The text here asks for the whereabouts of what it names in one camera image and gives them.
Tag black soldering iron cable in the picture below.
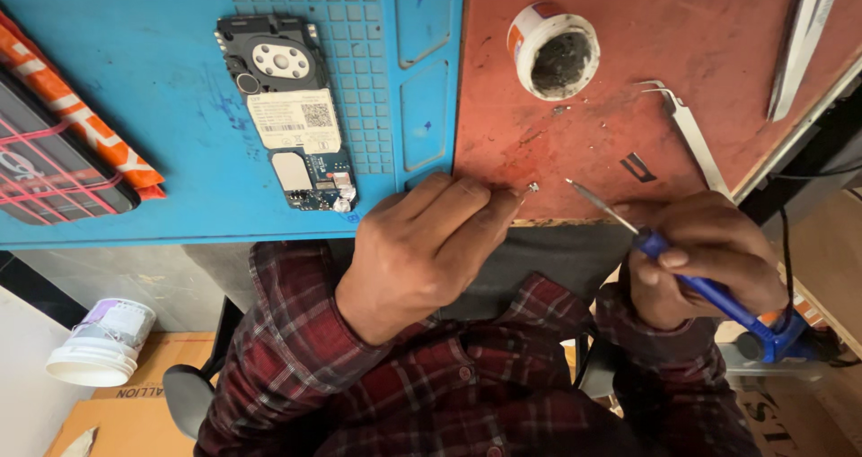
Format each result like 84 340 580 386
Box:
778 207 797 330

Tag blue soldering iron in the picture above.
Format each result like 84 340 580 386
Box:
564 178 819 364

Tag white flux jar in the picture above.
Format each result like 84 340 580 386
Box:
506 1 602 102

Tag printed cardboard box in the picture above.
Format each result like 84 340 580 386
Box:
734 375 862 457

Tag orange and white packet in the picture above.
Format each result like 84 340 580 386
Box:
0 9 167 201

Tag black device with pink bands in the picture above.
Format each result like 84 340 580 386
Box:
0 66 141 226

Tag blue silicone repair mat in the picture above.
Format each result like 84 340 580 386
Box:
0 0 467 250

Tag black chair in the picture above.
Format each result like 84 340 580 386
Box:
162 295 245 442

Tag curved silver tweezers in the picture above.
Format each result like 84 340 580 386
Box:
636 80 735 202

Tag person's right hand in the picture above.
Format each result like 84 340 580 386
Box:
613 190 789 331

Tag person's dark trousers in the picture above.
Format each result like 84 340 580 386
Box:
431 224 635 323

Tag brown cardboard box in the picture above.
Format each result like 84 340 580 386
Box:
44 332 223 457

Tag disassembled phone circuit board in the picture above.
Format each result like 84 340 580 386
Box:
214 14 359 213

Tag straight silver tweezers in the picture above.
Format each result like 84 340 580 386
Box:
768 0 847 123

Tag white plastic bucket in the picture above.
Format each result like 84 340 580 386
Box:
46 299 157 388

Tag person's left hand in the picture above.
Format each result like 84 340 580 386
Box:
335 173 528 345

